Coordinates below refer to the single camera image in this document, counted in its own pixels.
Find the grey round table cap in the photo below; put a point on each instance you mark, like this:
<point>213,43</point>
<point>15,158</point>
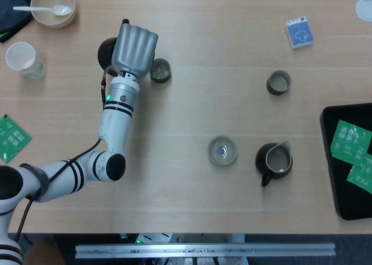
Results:
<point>364,9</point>

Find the white paper cup green print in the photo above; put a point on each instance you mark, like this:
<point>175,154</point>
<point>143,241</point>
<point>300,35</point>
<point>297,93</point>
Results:
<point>35,71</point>

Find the dark cylindrical teacup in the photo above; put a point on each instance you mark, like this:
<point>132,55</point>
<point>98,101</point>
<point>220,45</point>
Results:
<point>161,73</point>
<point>279,82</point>

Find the blue and white card box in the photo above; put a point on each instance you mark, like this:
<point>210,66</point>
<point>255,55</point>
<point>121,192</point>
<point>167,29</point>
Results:
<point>300,35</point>

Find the black plastic tray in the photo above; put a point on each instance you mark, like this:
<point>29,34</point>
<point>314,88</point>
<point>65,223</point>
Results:
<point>354,201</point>

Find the dark grey cloth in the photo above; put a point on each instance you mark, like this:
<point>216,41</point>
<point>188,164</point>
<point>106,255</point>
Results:
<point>11,12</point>

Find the cream bowl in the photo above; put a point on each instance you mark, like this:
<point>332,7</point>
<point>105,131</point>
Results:
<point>52,22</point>

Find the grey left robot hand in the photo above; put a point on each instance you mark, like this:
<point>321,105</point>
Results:
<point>135,50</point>

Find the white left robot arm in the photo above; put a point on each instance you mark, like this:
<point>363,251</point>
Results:
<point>116,125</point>

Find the aluminium rail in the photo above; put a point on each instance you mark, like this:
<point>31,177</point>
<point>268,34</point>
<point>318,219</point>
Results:
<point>203,250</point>

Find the white plastic spoon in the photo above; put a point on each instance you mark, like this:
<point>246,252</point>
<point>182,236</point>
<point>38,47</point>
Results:
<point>61,10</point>

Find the wide grey tea bowl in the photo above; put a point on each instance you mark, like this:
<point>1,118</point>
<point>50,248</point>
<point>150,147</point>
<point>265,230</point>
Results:
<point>215,157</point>

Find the green tea packet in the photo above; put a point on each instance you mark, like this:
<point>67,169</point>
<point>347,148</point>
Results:
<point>361,178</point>
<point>348,143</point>
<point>13,140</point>

